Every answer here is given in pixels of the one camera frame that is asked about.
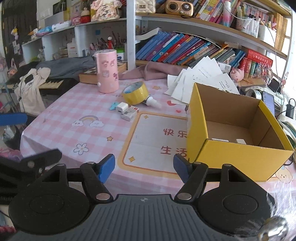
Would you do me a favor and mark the grey tape roll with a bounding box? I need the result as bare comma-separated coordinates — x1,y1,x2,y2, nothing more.
245,87,264,100

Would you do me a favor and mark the blue packet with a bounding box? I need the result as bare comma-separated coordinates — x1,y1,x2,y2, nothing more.
37,26,53,37

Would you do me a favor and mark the woven bamboo mat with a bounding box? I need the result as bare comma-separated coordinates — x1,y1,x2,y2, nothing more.
275,13,288,52

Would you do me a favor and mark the white charger cube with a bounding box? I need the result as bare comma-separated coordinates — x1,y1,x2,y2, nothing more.
116,102,128,115

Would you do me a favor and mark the pink pig plush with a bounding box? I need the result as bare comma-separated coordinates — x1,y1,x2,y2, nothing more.
230,68,245,82

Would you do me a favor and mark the white storage bin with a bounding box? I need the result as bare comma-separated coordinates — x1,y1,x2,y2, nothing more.
258,24,277,47

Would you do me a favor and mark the small white bottle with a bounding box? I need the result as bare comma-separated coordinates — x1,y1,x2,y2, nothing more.
145,95,162,109

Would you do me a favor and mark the pile of white paper sheets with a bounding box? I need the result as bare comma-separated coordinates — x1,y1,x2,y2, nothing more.
164,56,240,105

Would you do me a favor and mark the small white red box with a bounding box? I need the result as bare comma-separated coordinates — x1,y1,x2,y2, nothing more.
121,105,139,121

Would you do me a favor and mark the white tissue pack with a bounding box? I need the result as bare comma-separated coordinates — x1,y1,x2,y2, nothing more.
52,20,72,32

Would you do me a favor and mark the pink checkered desktop cloth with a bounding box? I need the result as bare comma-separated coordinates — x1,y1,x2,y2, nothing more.
20,77,296,201

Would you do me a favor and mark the pink cup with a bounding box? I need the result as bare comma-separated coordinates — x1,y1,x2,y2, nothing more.
236,17,249,32

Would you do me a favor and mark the wooden chess board box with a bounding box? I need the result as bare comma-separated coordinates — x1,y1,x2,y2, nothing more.
79,61,128,85

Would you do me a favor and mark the grey cloth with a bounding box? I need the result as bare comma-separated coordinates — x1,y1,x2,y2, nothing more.
36,56,96,79

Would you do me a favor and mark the gold retro radio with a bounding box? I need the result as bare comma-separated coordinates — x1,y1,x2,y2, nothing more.
165,0,193,18

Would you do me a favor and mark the pink sticker-covered cylinder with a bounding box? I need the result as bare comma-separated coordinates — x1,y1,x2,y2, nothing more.
93,49,119,94

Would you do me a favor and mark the red pink toy figure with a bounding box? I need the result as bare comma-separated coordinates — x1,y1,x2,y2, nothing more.
80,7,91,24

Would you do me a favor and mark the white bookshelf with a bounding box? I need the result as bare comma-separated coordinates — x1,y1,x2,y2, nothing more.
21,0,293,71

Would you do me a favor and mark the black piano keyboard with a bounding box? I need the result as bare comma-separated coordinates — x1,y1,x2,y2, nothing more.
0,77,80,96

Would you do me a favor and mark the black tablet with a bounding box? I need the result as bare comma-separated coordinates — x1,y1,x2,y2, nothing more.
268,78,282,93

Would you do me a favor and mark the pink gradient bottle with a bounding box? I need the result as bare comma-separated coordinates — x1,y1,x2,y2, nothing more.
222,1,232,28

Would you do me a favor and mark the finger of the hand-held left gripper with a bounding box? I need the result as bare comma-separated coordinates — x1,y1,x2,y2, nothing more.
0,113,28,127
0,149,62,186

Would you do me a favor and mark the pink floral plush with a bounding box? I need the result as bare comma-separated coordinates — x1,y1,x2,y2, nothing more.
90,0,121,22

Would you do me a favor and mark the white quilted bag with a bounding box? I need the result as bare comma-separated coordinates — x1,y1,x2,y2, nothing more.
135,0,156,14

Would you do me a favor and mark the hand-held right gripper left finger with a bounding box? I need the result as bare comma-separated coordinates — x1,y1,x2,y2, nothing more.
41,153,116,204

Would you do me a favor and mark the row of red dictionaries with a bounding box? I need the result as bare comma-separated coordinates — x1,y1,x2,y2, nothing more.
239,47,273,79

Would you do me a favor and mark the black power adapter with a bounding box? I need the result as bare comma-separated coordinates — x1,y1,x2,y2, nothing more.
286,98,296,119

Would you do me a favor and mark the white box with red label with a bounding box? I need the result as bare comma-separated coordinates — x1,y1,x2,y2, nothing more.
67,38,78,58

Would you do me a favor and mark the yellow tape roll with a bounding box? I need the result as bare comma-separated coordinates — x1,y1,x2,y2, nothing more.
122,82,149,105

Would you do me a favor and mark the row of slanted thin books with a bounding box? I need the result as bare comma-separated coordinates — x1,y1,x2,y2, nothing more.
193,0,241,25

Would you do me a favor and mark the pen holder with pens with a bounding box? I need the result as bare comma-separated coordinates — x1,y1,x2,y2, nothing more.
90,31,127,61

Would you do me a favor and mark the smartphone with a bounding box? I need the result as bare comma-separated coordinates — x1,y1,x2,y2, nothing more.
262,91,275,116

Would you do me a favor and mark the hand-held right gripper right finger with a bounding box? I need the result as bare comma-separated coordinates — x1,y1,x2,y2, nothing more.
173,153,252,204

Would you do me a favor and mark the cream fabric bag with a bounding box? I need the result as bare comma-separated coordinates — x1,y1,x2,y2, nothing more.
14,67,51,116

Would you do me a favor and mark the row of colourful books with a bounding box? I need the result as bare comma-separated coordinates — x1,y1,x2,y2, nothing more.
135,30,247,69

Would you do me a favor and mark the yellow cardboard box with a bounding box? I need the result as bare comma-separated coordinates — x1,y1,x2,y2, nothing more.
186,82,295,182

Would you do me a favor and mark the pink folded cloth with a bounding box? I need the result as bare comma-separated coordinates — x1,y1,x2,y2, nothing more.
119,61,188,81

